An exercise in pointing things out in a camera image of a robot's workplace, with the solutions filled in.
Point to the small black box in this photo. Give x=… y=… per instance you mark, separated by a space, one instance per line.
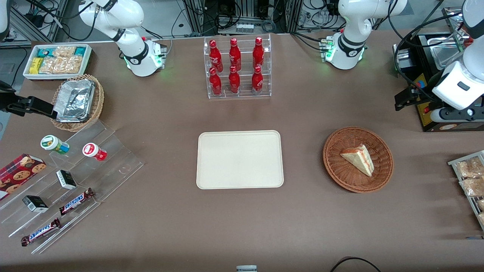
x=35 y=204
x=66 y=179

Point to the steel food pan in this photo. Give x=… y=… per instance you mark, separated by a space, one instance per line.
x=444 y=53

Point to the clear acrylic stepped shelf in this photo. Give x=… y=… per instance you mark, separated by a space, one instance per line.
x=113 y=166

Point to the Snickers chocolate bar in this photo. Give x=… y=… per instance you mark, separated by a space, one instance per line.
x=41 y=232
x=75 y=202

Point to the white Franka right arm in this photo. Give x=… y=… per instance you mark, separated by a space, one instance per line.
x=140 y=56

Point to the teal snack packet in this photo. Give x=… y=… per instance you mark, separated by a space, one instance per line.
x=44 y=52
x=81 y=51

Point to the white snack bin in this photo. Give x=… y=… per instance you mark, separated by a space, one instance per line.
x=87 y=62

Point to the green lid yogurt cup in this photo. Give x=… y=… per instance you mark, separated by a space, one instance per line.
x=51 y=142

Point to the light wicker basket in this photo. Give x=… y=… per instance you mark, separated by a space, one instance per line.
x=97 y=102

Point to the brown wicker basket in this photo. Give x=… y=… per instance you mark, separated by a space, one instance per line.
x=340 y=177

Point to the white Franka left arm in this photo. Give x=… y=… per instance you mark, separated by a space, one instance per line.
x=348 y=49

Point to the small grey device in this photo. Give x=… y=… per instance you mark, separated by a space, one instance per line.
x=246 y=269

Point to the aluminium foil container stack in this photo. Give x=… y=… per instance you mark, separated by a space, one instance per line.
x=75 y=100

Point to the black food warmer appliance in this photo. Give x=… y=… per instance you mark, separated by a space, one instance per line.
x=453 y=127

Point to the yellow snack packet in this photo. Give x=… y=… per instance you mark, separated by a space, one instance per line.
x=36 y=65

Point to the cream plastic tray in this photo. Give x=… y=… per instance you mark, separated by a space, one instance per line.
x=240 y=158

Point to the clear bagged pastry snack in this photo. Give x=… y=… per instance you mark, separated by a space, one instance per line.
x=474 y=187
x=470 y=168
x=481 y=204
x=481 y=219

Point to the grey metal box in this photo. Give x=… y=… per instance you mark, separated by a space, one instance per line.
x=406 y=60

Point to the clear acrylic bottle rack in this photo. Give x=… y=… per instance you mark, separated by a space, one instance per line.
x=244 y=94

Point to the red tartan cookie box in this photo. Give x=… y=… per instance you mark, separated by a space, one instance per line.
x=19 y=173

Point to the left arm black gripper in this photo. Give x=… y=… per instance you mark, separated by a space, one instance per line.
x=424 y=91

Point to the grey power strip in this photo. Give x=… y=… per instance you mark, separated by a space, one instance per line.
x=245 y=27

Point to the red cola bottle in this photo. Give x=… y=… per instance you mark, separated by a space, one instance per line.
x=257 y=81
x=215 y=84
x=235 y=56
x=215 y=56
x=258 y=53
x=234 y=82

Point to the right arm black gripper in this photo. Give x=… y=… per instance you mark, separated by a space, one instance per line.
x=8 y=102

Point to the triangular sandwich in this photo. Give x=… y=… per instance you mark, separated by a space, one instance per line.
x=359 y=160

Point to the clear rice cracker bag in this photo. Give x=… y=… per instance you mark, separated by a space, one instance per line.
x=51 y=66
x=72 y=65
x=65 y=51

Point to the red lid yogurt cup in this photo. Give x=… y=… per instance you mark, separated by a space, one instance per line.
x=91 y=150

